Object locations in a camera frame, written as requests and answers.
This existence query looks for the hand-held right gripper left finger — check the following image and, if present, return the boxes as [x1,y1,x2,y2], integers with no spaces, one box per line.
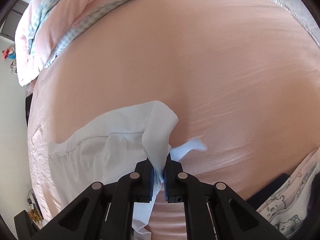
[31,159,154,240]

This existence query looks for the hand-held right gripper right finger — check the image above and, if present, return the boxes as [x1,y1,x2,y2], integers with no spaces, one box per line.
[164,152,288,240]

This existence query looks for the white t-shirt navy trim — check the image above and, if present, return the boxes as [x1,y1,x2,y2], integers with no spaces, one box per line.
[47,100,208,240]

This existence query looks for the navy blue garment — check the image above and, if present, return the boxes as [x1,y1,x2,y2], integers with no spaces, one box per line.
[247,172,288,208]

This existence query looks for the bed with pink sheet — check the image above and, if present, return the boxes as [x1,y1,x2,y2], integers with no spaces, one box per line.
[25,0,320,240]

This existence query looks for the white cartoon print pajamas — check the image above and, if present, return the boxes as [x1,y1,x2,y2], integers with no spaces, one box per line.
[260,162,320,240]

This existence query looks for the pink print pajama garment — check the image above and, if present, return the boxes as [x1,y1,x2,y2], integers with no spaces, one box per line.
[287,147,320,180]

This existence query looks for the red plush toy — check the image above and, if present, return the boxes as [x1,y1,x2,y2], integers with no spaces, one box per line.
[2,47,16,60]

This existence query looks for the folded pink checkered quilt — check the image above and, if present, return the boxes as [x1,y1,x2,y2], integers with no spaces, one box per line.
[14,0,182,87]

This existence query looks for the grey door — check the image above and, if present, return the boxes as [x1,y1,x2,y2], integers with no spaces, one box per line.
[0,0,27,40]

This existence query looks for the pale pink pillow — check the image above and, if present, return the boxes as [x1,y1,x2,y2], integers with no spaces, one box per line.
[272,0,320,45]

